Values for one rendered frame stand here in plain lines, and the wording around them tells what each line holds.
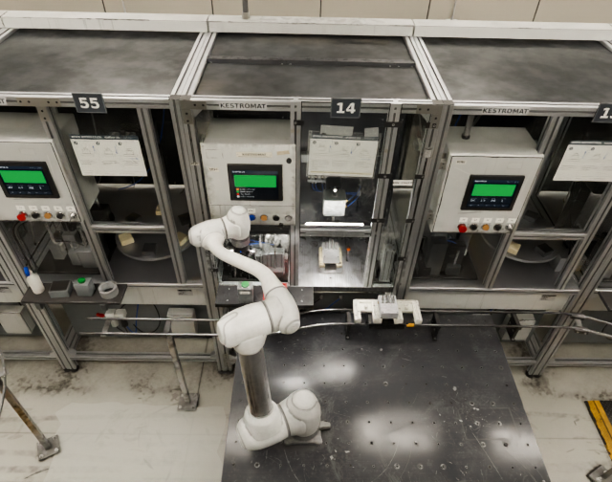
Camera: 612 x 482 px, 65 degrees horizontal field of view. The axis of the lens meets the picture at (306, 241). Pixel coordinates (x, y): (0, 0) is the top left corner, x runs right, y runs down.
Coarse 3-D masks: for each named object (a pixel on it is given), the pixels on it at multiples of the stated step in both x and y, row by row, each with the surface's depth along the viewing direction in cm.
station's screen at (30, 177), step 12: (0, 168) 214; (12, 168) 214; (24, 168) 214; (36, 168) 214; (12, 180) 218; (24, 180) 218; (36, 180) 218; (12, 192) 223; (24, 192) 223; (36, 192) 223; (48, 192) 223
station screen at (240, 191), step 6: (234, 174) 216; (240, 174) 216; (246, 174) 216; (252, 174) 216; (258, 174) 216; (264, 174) 216; (270, 174) 216; (276, 174) 216; (276, 180) 218; (234, 186) 221; (240, 186) 221; (246, 186) 221; (252, 186) 221; (258, 186) 221; (264, 186) 221; (276, 186) 221; (234, 192) 223; (240, 192) 223; (246, 192) 223; (252, 192) 223; (258, 192) 223; (264, 192) 223; (270, 192) 223; (276, 192) 223; (234, 198) 225; (240, 198) 225; (246, 198) 225; (252, 198) 225; (258, 198) 225; (264, 198) 225; (270, 198) 225; (276, 198) 225
